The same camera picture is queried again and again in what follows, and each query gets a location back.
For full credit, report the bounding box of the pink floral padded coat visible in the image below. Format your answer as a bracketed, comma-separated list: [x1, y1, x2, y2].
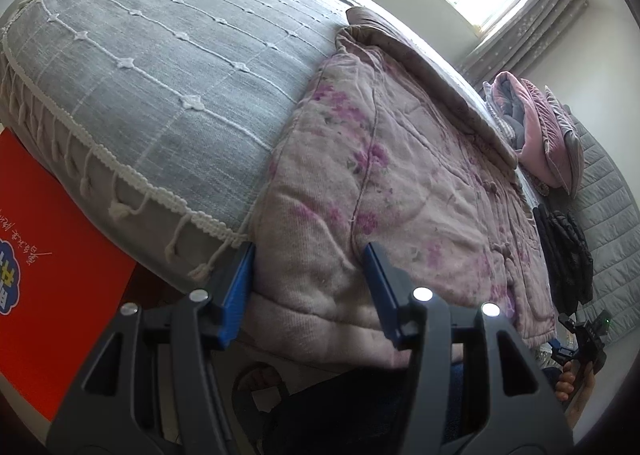
[243, 7, 555, 368]

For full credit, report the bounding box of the person's right hand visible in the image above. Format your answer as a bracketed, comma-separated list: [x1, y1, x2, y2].
[554, 362, 596, 402]

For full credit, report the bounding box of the black folded jacket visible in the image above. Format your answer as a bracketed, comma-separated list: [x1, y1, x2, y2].
[533, 206, 594, 315]

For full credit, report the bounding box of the grey quilted headboard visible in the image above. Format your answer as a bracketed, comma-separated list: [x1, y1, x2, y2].
[570, 121, 639, 343]

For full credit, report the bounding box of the red cardboard box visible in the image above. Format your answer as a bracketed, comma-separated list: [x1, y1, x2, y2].
[1, 130, 136, 419]

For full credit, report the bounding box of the pink velvet pillow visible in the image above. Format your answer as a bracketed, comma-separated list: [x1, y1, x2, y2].
[520, 79, 573, 193]

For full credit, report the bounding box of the pink folded quilt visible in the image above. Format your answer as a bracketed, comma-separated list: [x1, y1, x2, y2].
[483, 71, 560, 188]

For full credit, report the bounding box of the right grey curtain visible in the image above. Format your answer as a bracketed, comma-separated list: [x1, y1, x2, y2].
[460, 0, 589, 91]

